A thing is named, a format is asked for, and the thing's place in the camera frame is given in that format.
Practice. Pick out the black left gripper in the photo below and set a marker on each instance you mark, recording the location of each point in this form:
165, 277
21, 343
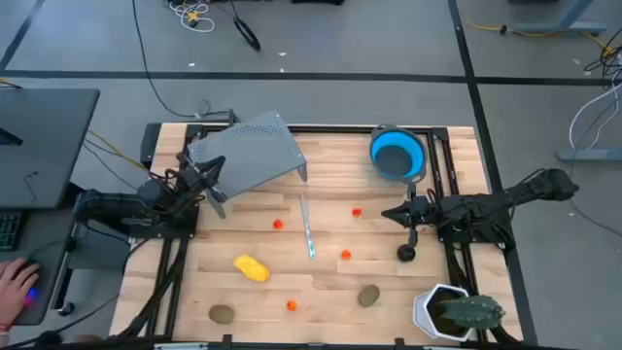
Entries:
192, 182

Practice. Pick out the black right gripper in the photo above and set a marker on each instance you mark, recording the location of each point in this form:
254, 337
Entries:
425, 213

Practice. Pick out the small orange fruit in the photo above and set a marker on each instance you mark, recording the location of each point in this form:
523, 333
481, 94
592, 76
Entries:
291, 305
357, 212
278, 224
345, 255

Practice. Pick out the blue collapsible colander bowl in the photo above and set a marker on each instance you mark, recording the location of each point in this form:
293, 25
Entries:
389, 138

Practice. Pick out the brown kiwi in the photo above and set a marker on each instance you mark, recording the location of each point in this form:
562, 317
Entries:
369, 295
221, 314

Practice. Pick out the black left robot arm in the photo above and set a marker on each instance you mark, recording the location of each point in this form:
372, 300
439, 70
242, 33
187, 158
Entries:
107, 206

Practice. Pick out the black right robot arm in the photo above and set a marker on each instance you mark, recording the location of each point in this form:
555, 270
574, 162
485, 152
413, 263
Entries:
486, 206

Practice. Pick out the black round fruit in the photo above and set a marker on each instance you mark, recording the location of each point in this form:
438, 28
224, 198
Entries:
405, 254

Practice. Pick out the grey perforated metal stand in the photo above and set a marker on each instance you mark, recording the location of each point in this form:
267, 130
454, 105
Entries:
257, 155

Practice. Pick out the white hexagonal plant pot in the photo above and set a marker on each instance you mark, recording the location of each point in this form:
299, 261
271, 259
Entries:
420, 311

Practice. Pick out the green cactus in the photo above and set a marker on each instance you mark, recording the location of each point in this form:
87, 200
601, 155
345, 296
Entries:
471, 312

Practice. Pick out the grey desk top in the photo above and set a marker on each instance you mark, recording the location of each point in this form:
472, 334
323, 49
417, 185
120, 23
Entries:
48, 146

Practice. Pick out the grey keyboard tray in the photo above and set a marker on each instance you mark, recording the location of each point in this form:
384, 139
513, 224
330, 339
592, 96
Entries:
48, 243

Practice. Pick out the grey desk foot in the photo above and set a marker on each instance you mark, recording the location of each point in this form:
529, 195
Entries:
588, 155

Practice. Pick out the black caster wheel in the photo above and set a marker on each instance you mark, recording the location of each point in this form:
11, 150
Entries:
67, 309

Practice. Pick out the black monitor stand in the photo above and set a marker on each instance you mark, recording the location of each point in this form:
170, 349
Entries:
10, 137

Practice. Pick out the black keyboard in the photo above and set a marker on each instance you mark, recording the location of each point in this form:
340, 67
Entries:
10, 231

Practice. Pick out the person's hand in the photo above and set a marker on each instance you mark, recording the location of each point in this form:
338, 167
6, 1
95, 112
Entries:
14, 287

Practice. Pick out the wooden desk grey legs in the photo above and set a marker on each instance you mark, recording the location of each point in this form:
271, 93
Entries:
559, 26

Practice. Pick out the black aluminium extrusion frame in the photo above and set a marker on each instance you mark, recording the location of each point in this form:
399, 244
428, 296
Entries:
340, 129

